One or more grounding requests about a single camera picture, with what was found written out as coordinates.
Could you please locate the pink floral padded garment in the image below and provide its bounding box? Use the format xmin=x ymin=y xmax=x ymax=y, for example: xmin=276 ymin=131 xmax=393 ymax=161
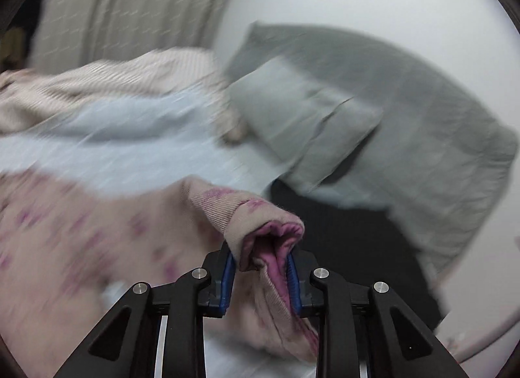
xmin=1 ymin=170 xmax=318 ymax=377

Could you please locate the black cloth on bed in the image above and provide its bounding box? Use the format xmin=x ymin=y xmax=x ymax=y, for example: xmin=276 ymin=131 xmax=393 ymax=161
xmin=269 ymin=179 xmax=443 ymax=330

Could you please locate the grey quilted headboard cushion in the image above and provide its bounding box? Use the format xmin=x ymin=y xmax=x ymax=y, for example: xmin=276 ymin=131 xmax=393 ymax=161
xmin=226 ymin=23 xmax=518 ymax=277

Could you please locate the light blue checked bedspread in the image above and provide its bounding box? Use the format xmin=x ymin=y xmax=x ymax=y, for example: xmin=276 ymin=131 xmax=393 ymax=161
xmin=0 ymin=88 xmax=322 ymax=378

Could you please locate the brown striped blanket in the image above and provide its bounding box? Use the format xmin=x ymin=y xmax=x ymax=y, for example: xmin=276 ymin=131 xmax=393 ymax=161
xmin=1 ymin=47 xmax=247 ymax=144

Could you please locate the grey patterned curtain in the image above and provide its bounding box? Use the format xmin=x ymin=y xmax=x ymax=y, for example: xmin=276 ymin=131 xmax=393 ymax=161
xmin=29 ymin=0 xmax=227 ymax=75

